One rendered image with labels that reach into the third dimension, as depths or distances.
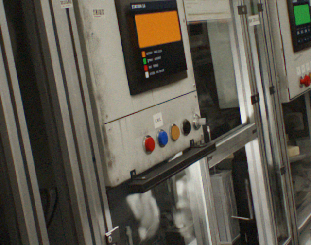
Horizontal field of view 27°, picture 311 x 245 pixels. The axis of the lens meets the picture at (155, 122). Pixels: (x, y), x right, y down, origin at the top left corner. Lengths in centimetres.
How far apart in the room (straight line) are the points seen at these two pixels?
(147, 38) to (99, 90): 19
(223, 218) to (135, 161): 90
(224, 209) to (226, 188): 7
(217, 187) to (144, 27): 91
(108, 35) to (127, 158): 24
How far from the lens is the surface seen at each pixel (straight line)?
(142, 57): 131
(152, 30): 136
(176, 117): 146
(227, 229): 216
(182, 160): 139
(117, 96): 126
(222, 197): 212
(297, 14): 236
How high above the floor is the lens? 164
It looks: 8 degrees down
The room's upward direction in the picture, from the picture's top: 9 degrees counter-clockwise
